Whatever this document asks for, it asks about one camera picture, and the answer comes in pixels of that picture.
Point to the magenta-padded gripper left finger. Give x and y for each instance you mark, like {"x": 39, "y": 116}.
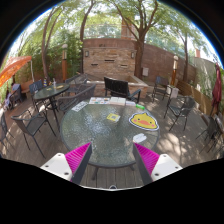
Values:
{"x": 77, "y": 156}

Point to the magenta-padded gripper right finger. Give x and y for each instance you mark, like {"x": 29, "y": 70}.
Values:
{"x": 148, "y": 157}

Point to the yellow duck mouse pad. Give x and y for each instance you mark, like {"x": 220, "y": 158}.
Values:
{"x": 144, "y": 120}

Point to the white printed strip card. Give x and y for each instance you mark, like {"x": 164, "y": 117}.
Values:
{"x": 79, "y": 106}

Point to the yellow square card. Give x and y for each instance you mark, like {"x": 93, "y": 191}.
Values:
{"x": 113, "y": 117}

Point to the black metal mesh chair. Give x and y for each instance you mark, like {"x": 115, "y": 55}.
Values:
{"x": 31, "y": 124}
{"x": 181, "y": 110}
{"x": 211, "y": 128}

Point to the white booklet stack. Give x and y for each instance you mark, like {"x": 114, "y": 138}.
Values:
{"x": 130, "y": 103}

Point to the colourful printed brochure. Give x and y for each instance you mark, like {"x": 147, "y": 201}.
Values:
{"x": 99, "y": 100}

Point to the dark wicker chair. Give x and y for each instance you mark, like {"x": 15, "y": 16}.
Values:
{"x": 81, "y": 95}
{"x": 77, "y": 80}

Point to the small white side table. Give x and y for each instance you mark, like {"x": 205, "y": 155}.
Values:
{"x": 172, "y": 91}

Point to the dark round patio table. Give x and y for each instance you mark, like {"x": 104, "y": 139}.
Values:
{"x": 50, "y": 91}

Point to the dark slatted chair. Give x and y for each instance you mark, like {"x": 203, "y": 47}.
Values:
{"x": 161, "y": 83}
{"x": 35, "y": 86}

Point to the black wooden armchair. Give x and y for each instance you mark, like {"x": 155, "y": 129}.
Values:
{"x": 116, "y": 87}

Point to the stone fountain basin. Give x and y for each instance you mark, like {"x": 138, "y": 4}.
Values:
{"x": 135, "y": 80}

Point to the closed red parasol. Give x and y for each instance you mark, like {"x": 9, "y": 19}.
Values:
{"x": 217, "y": 90}

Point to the tall tree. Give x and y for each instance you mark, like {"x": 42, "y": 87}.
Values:
{"x": 139, "y": 60}

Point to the orange parasol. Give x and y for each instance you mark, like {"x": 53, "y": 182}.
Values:
{"x": 13, "y": 68}

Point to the grey wall box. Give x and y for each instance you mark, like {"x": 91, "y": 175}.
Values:
{"x": 145, "y": 71}

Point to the brown lamp post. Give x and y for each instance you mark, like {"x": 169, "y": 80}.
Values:
{"x": 174, "y": 71}
{"x": 64, "y": 65}

